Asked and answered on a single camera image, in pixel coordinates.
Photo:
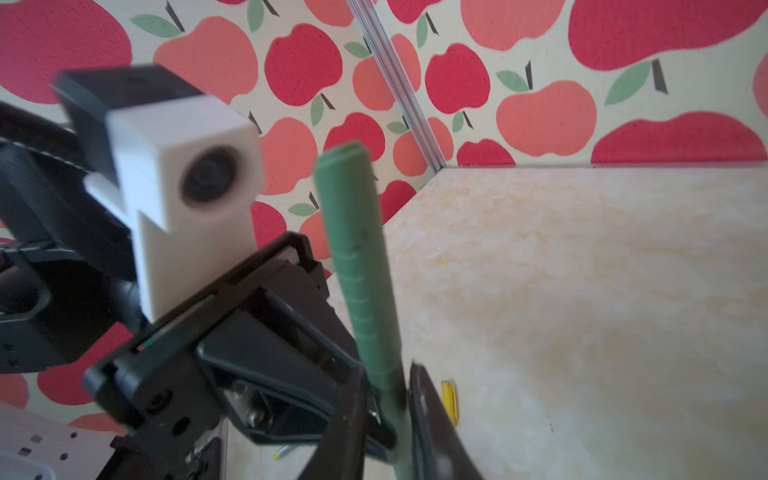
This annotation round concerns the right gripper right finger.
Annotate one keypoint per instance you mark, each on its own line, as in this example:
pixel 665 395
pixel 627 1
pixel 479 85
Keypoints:
pixel 437 452

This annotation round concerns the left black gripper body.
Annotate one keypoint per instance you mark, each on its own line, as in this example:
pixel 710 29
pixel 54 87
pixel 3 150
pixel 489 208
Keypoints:
pixel 261 347

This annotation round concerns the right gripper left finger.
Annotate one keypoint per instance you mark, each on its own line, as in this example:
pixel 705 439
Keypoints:
pixel 341 452

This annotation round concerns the green fountain pen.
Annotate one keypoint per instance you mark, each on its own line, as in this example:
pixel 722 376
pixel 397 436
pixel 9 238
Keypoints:
pixel 353 223

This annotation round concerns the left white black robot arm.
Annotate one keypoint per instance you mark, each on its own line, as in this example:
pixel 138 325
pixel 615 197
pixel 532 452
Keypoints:
pixel 70 274

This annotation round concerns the yellow pen cap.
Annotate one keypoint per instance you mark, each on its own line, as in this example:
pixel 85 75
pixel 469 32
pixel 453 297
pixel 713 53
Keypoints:
pixel 449 397

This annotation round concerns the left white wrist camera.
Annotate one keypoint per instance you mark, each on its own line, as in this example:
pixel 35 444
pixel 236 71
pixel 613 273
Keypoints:
pixel 178 167

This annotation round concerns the left aluminium frame post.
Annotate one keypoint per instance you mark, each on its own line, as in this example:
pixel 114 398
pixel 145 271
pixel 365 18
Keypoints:
pixel 394 73

